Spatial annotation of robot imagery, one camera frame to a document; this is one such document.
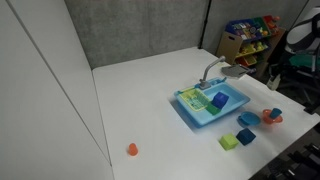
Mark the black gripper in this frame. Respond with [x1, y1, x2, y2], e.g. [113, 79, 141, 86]
[278, 53, 292, 81]

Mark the black office chair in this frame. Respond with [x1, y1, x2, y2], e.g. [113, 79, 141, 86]
[276, 49, 320, 114]

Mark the toy storage shelf with bins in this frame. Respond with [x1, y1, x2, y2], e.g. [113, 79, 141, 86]
[216, 14, 287, 77]

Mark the small blue toy cup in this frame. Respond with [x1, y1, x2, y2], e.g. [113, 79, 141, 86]
[269, 107, 283, 120]

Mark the gray metal mounting plate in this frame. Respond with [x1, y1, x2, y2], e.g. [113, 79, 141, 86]
[220, 63, 251, 80]

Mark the orange toy plate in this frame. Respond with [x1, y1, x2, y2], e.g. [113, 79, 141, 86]
[261, 108, 284, 126]

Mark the blue toy bowl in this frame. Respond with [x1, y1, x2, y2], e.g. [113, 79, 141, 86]
[237, 110, 262, 127]

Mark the dark blue toy block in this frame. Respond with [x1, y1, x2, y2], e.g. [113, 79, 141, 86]
[235, 127, 257, 146]
[211, 91, 230, 110]

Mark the gray toy faucet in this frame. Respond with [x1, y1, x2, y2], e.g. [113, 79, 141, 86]
[198, 55, 227, 90]

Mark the dark green toy block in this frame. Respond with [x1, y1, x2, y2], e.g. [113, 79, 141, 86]
[205, 103, 222, 116]

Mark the light green toy block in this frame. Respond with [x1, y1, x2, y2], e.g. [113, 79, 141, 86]
[218, 133, 240, 151]

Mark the black clamp equipment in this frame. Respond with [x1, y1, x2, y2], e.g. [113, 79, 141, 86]
[249, 123, 320, 180]

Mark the yellow-green dish rack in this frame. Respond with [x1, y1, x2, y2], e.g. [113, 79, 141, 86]
[179, 87, 212, 112]

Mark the blue toy sink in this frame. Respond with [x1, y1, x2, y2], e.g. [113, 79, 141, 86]
[173, 77, 251, 128]

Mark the small orange cup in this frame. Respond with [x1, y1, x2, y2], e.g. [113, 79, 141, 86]
[128, 142, 139, 157]

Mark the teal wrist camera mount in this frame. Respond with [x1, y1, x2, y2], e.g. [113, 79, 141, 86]
[289, 54, 318, 69]

